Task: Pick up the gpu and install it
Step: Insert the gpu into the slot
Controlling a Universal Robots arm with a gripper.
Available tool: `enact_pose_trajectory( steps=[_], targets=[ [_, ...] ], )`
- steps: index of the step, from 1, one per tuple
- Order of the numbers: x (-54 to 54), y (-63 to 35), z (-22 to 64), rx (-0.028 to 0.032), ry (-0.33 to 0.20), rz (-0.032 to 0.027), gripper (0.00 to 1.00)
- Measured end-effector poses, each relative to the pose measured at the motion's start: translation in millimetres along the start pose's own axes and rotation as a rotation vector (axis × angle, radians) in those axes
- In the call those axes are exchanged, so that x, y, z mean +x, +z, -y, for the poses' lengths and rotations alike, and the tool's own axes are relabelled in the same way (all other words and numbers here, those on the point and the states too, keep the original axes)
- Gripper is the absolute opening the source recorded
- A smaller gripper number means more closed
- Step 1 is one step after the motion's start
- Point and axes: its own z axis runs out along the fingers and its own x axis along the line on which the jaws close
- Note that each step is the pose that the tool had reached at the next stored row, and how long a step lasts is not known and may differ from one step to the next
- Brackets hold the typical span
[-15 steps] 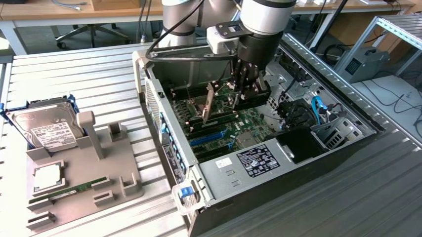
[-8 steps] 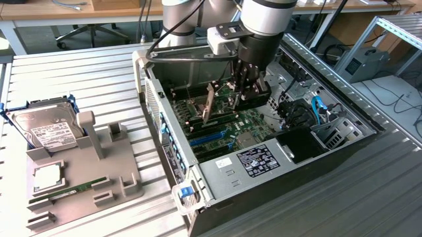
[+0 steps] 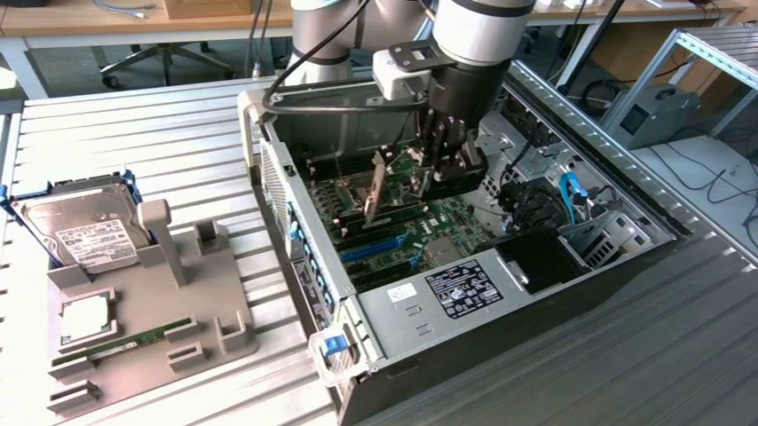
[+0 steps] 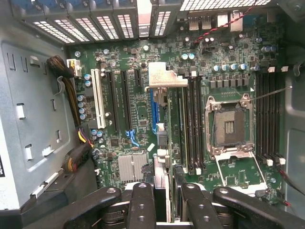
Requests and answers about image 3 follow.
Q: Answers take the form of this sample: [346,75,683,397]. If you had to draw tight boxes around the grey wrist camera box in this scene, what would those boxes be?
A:
[371,39,458,102]

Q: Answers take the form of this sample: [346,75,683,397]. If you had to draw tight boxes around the grey power supply unit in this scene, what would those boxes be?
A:
[354,248,534,360]

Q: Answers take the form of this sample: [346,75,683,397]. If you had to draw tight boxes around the black cables on white table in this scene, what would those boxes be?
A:
[647,141,758,209]

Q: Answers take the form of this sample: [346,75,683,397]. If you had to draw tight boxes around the green Dell motherboard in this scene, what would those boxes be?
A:
[300,148,499,294]

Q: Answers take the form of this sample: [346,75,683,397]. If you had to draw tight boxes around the aluminium frame table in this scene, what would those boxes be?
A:
[598,25,758,138]

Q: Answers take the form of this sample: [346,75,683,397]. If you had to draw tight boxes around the metal disk bay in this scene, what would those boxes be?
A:
[555,210,653,272]

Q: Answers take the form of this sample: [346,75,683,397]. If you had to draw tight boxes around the black connector cable bundle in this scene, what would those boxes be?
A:
[496,177,594,234]

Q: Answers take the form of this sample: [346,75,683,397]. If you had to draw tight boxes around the green RAM stick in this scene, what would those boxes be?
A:
[51,315,195,367]

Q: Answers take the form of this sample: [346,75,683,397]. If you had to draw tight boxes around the open PC case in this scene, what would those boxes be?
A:
[236,52,698,426]

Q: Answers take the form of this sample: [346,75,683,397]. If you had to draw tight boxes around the installed RAM stick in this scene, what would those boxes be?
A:
[342,212,428,236]

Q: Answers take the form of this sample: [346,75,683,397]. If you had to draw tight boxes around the hanging black cable with plug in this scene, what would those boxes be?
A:
[246,0,279,82]

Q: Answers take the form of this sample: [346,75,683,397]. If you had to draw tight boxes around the office chair base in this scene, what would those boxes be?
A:
[511,25,543,55]
[99,42,236,88]

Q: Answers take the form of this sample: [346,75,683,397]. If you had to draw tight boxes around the coiled cable on floor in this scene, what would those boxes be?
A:
[579,78,618,112]

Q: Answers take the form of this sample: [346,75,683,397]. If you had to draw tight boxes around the graphics card with metal bracket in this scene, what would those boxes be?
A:
[362,148,490,224]

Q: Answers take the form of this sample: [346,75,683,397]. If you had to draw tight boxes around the grey network cable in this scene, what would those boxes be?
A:
[91,0,159,21]

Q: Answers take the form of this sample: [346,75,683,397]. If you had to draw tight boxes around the blue expansion slot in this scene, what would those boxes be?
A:
[340,239,399,264]

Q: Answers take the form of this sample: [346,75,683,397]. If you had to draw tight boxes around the hard disk with blue carrier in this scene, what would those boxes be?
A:
[0,170,150,274]

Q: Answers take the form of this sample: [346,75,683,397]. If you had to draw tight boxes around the CPU socket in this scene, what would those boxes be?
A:
[340,175,396,213]

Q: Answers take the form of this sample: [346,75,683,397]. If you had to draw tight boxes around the blue SATA wire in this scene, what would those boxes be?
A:
[557,170,585,225]

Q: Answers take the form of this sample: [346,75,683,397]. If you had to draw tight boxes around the silver chipset heatsink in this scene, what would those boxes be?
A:
[424,237,467,267]

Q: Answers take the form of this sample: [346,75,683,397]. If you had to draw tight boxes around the grey parts rack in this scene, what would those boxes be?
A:
[44,197,262,421]

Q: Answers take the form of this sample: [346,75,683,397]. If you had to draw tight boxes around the thin socket locking lever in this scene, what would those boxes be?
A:
[331,145,348,184]

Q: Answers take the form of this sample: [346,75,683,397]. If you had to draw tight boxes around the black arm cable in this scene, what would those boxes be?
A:
[259,0,434,117]

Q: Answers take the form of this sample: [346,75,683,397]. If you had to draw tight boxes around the metal socket cover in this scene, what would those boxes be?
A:
[384,148,426,190]

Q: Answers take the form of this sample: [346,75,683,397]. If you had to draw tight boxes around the brown cardboard box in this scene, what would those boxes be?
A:
[163,0,254,21]

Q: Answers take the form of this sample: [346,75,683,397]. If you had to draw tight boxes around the black stand pole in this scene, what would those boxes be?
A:
[554,0,629,97]

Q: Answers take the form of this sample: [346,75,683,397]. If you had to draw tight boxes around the long black wire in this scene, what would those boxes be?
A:
[396,110,426,150]

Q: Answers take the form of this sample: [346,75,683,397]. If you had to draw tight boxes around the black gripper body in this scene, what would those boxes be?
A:
[424,56,511,134]

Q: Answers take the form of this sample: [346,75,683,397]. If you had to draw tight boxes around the grey machine with black handle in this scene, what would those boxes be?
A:
[615,83,703,151]

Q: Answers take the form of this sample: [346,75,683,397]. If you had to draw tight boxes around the metal drive cage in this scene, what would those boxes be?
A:
[472,70,594,232]

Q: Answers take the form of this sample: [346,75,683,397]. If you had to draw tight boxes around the silver CPU chip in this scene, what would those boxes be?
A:
[57,296,117,346]

